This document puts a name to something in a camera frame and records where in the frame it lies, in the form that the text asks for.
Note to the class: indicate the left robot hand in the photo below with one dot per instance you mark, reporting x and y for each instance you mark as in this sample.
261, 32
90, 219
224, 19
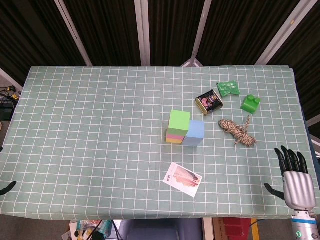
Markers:
7, 187

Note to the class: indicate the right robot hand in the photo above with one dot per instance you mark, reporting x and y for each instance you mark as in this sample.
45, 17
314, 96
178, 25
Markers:
298, 190

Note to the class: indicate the green foam cube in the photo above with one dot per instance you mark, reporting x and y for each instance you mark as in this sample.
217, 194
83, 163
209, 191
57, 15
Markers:
178, 120

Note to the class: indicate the yellow bar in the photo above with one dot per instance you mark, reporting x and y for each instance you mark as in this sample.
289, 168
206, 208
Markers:
254, 230

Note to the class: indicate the red plastic crate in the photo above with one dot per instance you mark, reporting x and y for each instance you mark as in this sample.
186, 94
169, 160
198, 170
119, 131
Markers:
236, 226

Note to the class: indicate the black power box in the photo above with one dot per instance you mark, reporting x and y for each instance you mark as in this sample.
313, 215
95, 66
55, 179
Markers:
5, 112

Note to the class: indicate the brown cardboard box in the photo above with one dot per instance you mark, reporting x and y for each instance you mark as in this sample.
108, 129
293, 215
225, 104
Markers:
218, 228

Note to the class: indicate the green checked tablecloth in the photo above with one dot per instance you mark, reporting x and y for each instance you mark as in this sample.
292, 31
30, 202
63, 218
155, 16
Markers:
87, 137

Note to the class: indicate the white table leg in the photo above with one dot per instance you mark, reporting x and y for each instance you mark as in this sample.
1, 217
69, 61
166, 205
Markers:
207, 228

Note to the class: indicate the green toy brick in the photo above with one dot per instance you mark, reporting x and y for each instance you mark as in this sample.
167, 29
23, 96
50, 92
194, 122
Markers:
250, 103

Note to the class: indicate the teal snack bag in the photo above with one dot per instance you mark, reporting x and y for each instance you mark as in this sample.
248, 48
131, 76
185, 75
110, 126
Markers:
105, 226

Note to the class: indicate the picture postcard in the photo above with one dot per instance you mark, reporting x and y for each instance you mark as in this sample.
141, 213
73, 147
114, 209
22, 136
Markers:
182, 178

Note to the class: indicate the green snack packet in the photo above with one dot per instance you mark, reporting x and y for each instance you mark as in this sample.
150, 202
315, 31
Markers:
228, 87

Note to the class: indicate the black rectangular tin can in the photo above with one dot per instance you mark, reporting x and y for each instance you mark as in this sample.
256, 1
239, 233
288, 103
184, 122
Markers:
209, 101

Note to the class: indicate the yellow foam cube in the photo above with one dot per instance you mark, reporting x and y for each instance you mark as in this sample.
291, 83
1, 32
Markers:
173, 141

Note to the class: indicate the pink foam cube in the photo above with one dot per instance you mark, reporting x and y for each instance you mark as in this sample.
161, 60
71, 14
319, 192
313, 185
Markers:
175, 136

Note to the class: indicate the grey blue seat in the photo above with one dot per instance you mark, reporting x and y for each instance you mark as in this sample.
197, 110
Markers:
160, 231

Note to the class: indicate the dark brown curtain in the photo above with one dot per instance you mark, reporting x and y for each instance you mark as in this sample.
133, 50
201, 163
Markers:
112, 30

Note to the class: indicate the white metal frame rail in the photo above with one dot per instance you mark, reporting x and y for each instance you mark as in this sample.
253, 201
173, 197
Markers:
10, 78
313, 122

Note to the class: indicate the white metal frame post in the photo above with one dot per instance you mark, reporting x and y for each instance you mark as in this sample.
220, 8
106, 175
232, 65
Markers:
73, 32
283, 32
201, 30
146, 37

